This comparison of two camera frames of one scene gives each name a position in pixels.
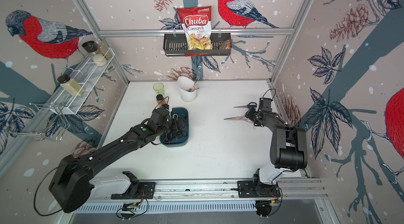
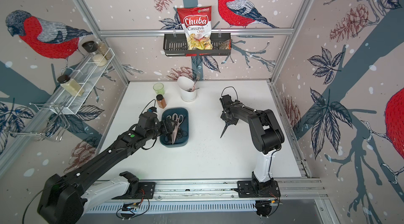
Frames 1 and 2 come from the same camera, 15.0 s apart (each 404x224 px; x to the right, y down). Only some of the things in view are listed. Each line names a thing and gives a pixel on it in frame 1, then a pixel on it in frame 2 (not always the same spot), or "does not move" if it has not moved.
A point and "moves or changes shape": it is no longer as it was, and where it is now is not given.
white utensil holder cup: x=184 y=83 does not move
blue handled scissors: x=252 y=104 to x=226 y=124
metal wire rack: x=48 y=120 does not move
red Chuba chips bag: x=196 y=22 does not move
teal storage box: x=178 y=134 does not move
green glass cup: x=159 y=88 does not move
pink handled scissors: x=242 y=118 moves or changes shape
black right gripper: x=249 y=114 to x=222 y=115
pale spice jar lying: x=70 y=85 does not move
